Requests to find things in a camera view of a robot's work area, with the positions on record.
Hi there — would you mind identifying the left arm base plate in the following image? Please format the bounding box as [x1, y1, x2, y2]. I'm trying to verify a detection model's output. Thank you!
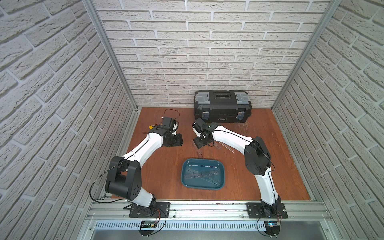
[129, 202, 171, 218]

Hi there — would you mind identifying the left controller board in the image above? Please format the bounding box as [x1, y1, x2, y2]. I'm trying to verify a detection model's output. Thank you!
[139, 221, 158, 237]

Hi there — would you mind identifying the right controller board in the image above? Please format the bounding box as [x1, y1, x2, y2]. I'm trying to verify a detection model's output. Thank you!
[264, 222, 281, 238]

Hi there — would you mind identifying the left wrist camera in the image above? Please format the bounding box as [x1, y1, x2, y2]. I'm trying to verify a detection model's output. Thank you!
[161, 117, 179, 134]

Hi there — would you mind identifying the teal plastic tray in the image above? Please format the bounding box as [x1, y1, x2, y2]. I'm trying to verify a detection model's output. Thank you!
[181, 159, 226, 191]

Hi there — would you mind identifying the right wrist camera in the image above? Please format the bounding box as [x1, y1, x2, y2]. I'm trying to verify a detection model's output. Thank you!
[192, 118, 209, 137]

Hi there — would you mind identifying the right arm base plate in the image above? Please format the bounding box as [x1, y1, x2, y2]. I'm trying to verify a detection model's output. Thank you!
[246, 202, 288, 219]

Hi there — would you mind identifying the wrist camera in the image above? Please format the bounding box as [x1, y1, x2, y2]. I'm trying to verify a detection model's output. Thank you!
[161, 117, 179, 134]
[192, 118, 209, 137]

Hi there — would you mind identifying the aluminium front rail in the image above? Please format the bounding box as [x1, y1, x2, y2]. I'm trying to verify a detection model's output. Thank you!
[86, 200, 333, 221]

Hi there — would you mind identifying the controller board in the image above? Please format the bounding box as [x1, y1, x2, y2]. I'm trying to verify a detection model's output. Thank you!
[264, 222, 281, 238]
[139, 221, 158, 237]

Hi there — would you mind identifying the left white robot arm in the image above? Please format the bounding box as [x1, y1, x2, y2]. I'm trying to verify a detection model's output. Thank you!
[105, 129, 184, 208]

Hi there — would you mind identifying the black plastic toolbox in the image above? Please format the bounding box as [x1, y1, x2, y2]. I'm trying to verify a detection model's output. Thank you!
[194, 90, 252, 123]

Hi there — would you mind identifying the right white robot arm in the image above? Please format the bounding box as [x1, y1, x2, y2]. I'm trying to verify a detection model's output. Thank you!
[192, 119, 281, 217]

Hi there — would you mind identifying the clear triangular scale ruler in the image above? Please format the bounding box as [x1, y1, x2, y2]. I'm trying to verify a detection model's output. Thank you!
[219, 142, 235, 153]

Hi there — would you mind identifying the clear stencil ruler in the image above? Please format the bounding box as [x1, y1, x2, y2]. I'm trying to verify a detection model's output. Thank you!
[214, 141, 222, 150]
[184, 169, 220, 180]
[184, 169, 220, 186]
[192, 141, 204, 159]

